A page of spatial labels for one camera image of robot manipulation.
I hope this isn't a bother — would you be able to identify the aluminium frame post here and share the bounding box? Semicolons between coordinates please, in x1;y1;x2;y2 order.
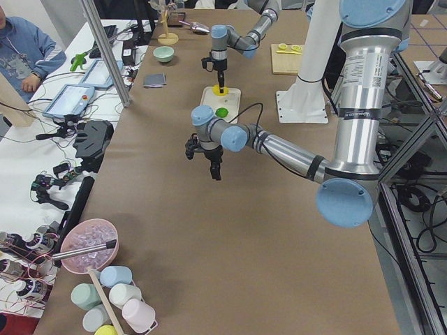
80;0;131;107

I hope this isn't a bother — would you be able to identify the seated person blue hoodie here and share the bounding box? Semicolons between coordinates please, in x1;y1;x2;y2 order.
1;11;66;103

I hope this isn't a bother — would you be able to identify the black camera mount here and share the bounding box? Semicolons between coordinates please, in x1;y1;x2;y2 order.
73;120;114;173

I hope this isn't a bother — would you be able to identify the yellow whole lemon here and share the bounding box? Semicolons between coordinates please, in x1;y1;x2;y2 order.
212;84;228;96

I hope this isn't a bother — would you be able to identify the white cup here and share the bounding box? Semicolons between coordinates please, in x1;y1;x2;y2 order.
109;283;142;309

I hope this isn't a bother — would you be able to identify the wooden cutting board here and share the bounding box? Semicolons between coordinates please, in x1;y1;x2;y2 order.
270;43;305;75

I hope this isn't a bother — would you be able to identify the wooden spoon handle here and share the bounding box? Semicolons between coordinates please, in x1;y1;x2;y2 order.
87;267;124;335

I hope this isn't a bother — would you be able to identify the metal scoop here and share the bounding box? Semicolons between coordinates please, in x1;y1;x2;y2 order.
179;20;210;34

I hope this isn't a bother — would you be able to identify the pink cup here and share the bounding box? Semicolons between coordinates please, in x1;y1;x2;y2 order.
122;298;157;334

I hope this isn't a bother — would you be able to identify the mint green bowl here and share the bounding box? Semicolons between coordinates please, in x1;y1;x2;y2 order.
153;46;175;64

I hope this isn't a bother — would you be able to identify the pink bowl with ice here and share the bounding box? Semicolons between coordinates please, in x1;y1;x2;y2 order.
51;218;119;274

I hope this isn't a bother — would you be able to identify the green cup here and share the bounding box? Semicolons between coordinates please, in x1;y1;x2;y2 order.
71;283;102;311

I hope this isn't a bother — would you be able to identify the grey folded cloth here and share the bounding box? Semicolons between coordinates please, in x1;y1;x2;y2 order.
143;73;167;88

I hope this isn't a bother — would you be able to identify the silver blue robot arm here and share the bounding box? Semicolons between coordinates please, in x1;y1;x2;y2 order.
201;1;280;95
185;1;412;228

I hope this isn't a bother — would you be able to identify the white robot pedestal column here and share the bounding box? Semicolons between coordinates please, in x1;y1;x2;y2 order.
277;0;341;124

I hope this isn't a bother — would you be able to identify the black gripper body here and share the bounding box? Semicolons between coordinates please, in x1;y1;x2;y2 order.
201;51;228;72
185;133;224;164

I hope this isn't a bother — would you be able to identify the beige plastic tray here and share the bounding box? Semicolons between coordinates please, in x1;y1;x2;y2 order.
200;87;242;124

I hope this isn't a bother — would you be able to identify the green lime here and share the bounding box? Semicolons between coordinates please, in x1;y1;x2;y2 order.
215;107;228;118

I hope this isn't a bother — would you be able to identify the blue teach pendant upper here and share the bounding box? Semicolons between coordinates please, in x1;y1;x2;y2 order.
43;84;95;119

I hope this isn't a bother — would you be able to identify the blue cup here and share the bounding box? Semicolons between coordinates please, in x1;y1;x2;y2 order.
100;266;133;288

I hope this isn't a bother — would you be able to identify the wooden mug tree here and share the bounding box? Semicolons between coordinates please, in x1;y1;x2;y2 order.
149;0;179;45

